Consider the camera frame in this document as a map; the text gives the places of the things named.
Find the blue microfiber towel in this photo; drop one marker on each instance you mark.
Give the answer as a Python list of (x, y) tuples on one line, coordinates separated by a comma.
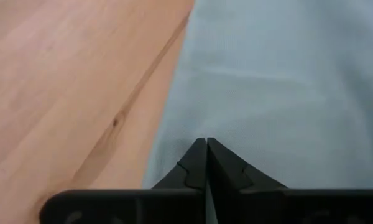
[(267, 77)]

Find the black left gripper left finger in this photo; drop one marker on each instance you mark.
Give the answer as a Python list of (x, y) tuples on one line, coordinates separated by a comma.
[(127, 207)]

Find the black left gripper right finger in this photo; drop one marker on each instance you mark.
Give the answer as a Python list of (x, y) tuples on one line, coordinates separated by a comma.
[(283, 207)]

